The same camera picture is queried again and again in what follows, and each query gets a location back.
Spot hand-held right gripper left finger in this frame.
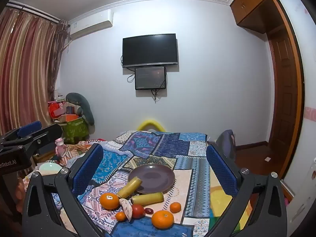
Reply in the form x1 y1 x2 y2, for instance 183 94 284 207
22 143 109 237

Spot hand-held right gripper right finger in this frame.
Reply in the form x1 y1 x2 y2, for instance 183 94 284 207
206 144 288 237

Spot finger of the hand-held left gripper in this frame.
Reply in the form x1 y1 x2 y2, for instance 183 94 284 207
0 120 42 144
15 124 63 158

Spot large orange with sticker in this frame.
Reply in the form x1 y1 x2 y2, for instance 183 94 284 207
99 193 120 210

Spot pink sweet potato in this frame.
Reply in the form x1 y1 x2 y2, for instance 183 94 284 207
119 197 134 221

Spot red tomato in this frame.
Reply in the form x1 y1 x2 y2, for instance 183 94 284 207
131 204 146 219

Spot purple round plate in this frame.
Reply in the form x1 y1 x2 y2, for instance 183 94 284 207
128 164 176 195

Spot large plain orange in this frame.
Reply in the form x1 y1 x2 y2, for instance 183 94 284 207
151 210 174 229

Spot pink toy figure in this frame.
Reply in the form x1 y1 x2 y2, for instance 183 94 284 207
55 138 65 155

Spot red plastic container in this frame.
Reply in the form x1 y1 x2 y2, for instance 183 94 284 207
48 101 66 119

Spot yellow cloth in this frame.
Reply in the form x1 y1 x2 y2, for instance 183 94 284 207
209 184 253 228

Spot green patterned box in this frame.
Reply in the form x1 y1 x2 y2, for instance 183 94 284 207
60 118 89 145

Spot grey blue chair back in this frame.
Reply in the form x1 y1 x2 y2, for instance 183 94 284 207
215 130 236 158

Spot mint green plate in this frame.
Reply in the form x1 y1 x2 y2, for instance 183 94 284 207
39 162 63 176

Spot grey plush pillow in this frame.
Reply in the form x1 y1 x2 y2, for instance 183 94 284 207
66 92 95 126

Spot striped red beige curtain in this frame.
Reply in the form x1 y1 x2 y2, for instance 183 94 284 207
0 4 68 136

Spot patterned blue patchwork tablecloth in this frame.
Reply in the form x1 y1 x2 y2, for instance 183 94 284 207
25 130 252 237

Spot brown wooden door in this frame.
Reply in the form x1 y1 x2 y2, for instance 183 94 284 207
267 0 305 181

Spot small black monitor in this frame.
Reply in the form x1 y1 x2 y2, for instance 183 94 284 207
135 66 166 90

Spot white air conditioner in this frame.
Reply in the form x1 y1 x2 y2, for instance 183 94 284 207
68 9 114 40

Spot frosted white sliding door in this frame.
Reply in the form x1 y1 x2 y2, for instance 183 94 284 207
276 0 316 228

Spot wooden overhead cabinet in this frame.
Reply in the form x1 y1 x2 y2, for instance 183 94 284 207
229 0 289 34

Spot black wall television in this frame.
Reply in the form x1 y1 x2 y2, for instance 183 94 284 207
122 33 179 68

